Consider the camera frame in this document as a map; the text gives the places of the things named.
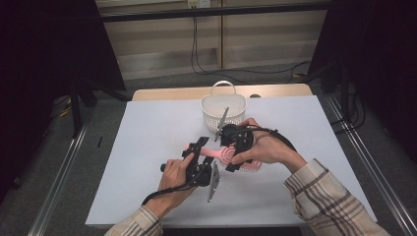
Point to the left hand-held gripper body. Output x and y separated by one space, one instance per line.
201 175

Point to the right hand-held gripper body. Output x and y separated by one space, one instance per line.
239 139

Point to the pink hairbrush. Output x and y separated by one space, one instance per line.
214 153

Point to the white perforated plastic basket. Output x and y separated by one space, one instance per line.
213 111

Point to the person's left hand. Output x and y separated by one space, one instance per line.
173 180

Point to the person's right hand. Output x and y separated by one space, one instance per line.
268 147

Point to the dark table grommet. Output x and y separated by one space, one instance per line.
255 96

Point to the white table sheet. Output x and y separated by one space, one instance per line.
147 131

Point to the small black floor piece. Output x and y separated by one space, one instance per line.
99 141

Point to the black metal stand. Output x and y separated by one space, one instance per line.
345 95
76 111

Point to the black horizontal bar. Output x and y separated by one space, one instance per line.
213 12

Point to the black curtain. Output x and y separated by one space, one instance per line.
39 65
387 49

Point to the aluminium floor rail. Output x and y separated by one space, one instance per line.
377 164
55 190

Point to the white wall socket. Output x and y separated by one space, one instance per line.
199 3

